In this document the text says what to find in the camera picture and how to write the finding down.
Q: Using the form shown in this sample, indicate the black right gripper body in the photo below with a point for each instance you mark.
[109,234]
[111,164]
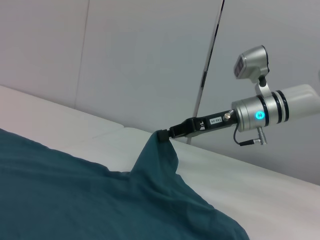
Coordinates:
[215,122]

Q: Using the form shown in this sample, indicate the blue teal shirt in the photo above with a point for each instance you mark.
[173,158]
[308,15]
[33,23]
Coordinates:
[75,195]

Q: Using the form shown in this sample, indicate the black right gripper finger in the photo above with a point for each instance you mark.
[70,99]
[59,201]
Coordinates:
[180,129]

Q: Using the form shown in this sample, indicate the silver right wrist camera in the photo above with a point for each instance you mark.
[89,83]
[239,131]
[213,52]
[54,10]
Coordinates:
[252,62]

